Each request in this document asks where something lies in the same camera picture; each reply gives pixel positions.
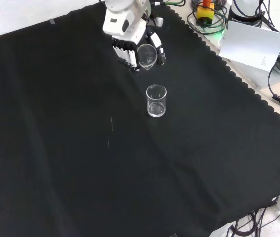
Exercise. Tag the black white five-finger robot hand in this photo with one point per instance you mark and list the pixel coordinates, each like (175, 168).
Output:
(125, 24)

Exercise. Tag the clear cloth clip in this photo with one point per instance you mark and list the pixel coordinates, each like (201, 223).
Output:
(52, 22)

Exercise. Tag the clear glass beaker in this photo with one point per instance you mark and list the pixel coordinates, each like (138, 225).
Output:
(156, 108)
(146, 58)

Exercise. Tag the yellow stop button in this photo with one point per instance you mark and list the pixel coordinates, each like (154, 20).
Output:
(205, 13)

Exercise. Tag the pale board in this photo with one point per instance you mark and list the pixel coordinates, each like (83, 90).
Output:
(251, 44)

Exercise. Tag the black bench cloth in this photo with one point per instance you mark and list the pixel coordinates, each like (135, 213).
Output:
(56, 123)

